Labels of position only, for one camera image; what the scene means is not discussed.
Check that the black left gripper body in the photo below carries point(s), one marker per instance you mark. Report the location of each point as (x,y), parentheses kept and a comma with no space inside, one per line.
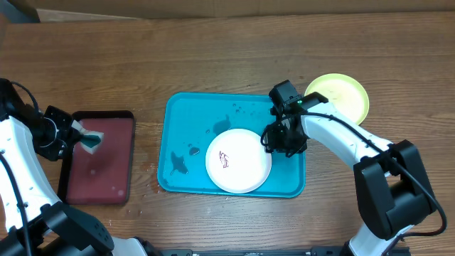
(53,131)

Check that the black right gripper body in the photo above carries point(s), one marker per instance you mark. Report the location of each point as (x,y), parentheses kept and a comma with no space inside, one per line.
(287,140)

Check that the green scrubbing sponge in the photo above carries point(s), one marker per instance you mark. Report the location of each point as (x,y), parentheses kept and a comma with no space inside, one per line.
(90,140)

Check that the white plate with pink rim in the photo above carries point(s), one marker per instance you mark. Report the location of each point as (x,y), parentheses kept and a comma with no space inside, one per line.
(237,162)

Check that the yellow-green rimmed plate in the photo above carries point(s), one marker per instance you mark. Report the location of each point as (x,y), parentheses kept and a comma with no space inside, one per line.
(346,93)

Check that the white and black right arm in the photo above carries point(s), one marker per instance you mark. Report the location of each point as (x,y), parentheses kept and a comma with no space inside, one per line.
(392,186)

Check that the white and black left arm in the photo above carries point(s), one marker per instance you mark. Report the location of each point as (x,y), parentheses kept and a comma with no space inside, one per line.
(37,221)

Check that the black tray with pink liquid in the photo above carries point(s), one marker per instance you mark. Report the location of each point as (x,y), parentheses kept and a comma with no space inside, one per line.
(103,177)

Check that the blue plastic tray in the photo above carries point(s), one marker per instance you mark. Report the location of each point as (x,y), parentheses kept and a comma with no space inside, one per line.
(192,120)

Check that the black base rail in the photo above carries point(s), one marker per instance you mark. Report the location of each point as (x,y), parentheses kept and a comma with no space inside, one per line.
(284,251)

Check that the cardboard back wall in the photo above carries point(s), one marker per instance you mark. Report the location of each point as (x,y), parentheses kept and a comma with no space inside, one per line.
(27,10)

